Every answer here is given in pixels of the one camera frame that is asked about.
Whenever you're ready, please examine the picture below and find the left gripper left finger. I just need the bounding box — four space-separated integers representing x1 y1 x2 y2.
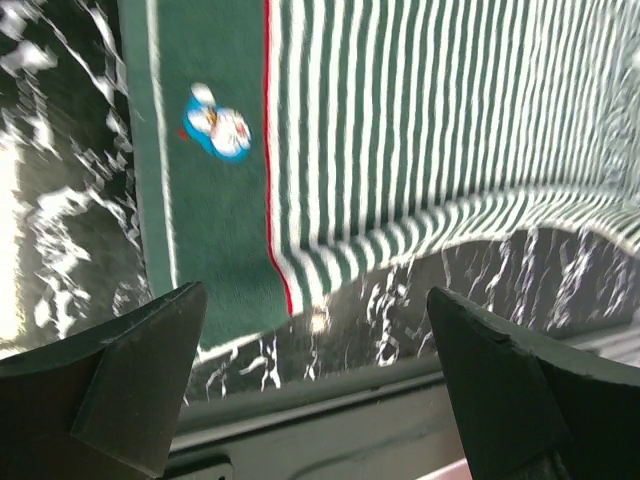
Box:
1 283 207 479

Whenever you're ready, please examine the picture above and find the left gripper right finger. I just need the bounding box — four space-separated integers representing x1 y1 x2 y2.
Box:
427 287 639 479

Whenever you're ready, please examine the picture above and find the black white striped towel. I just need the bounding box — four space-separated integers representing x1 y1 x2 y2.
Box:
119 1 639 351

